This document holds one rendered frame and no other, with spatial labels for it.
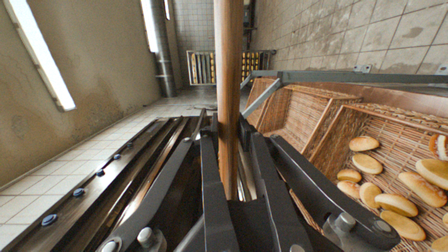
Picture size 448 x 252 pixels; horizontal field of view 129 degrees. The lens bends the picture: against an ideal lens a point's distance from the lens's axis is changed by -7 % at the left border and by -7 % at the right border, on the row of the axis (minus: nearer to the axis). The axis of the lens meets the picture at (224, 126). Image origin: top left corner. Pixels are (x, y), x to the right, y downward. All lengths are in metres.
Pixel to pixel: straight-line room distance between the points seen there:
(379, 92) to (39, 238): 1.54
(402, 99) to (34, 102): 2.10
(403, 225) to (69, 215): 1.36
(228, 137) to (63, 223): 0.95
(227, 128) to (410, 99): 0.65
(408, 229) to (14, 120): 2.07
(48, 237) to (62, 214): 0.11
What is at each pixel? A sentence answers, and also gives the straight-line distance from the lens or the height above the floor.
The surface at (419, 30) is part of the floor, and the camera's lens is 1.45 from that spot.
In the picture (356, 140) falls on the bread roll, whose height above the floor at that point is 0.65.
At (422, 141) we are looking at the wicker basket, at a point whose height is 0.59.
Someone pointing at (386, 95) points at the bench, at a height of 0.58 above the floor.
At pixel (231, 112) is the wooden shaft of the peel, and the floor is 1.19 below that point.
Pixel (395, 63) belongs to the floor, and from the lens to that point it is 1.46.
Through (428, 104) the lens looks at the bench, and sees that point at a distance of 0.70.
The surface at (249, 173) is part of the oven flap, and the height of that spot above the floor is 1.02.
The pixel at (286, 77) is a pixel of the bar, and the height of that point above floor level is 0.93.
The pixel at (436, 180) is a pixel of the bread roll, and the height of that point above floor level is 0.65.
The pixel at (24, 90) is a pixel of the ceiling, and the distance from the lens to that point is 1.66.
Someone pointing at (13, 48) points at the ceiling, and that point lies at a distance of 1.70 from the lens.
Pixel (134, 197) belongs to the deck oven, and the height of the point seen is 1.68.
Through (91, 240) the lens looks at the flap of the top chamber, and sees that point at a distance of 0.80.
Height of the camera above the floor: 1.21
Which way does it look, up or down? 2 degrees down
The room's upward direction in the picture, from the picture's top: 92 degrees counter-clockwise
